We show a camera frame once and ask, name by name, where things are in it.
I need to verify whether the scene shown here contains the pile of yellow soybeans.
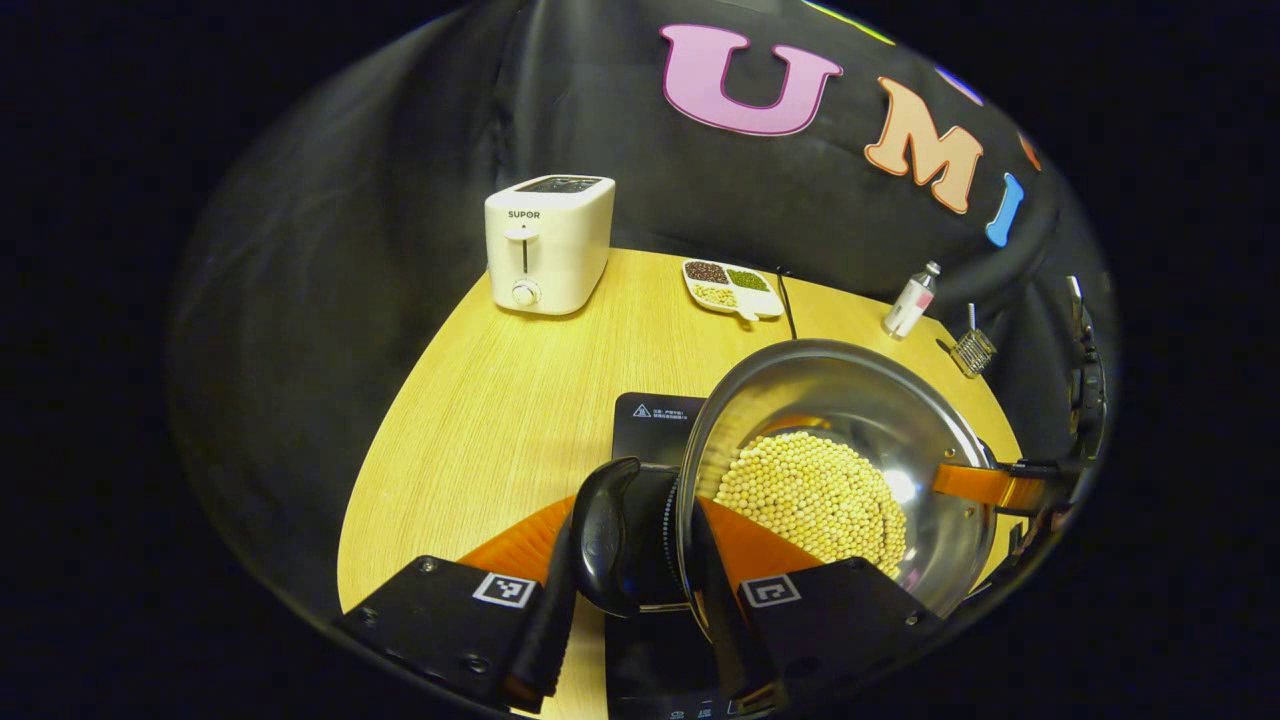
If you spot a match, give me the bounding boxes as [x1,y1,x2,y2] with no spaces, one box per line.
[713,430,909,579]

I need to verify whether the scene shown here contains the clear bottle with pink label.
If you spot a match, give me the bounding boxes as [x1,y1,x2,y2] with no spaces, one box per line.
[882,261,942,340]

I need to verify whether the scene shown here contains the white divided dish of beans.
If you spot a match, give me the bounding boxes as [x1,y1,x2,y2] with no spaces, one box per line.
[682,259,786,322]

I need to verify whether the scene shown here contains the steel pot with black handles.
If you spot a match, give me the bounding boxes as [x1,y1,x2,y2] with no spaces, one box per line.
[570,338,1001,641]

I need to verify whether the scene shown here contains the white toaster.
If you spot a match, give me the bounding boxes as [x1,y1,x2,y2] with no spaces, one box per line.
[484,175,617,317]

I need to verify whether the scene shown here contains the wire mesh holder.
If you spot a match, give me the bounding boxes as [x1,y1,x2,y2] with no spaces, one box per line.
[950,328,998,378]

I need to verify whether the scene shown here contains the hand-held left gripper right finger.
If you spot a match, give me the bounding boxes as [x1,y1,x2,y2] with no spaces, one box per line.
[690,497,946,716]

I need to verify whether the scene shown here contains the black induction cooktop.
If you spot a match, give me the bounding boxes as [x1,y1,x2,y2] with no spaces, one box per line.
[603,392,791,720]

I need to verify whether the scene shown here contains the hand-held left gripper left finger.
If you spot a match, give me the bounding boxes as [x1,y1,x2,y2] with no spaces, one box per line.
[335,495,581,713]

